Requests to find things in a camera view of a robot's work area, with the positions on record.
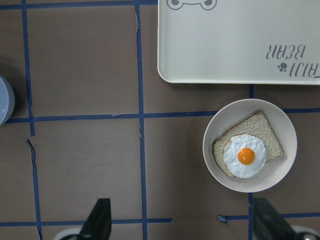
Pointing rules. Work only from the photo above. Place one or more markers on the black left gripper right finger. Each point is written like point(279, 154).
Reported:
point(268, 224)

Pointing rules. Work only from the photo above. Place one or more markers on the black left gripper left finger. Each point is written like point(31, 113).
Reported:
point(98, 225)

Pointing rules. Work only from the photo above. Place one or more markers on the cream round plate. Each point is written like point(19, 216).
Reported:
point(272, 172)

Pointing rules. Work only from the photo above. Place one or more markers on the bread slice on plate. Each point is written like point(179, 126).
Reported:
point(254, 133)

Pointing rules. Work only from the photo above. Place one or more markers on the fried egg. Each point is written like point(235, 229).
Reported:
point(244, 155)

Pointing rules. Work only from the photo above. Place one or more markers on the blue bowl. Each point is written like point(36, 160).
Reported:
point(7, 100)

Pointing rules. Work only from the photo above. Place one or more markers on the cream bear tray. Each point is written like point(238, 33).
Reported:
point(273, 42)

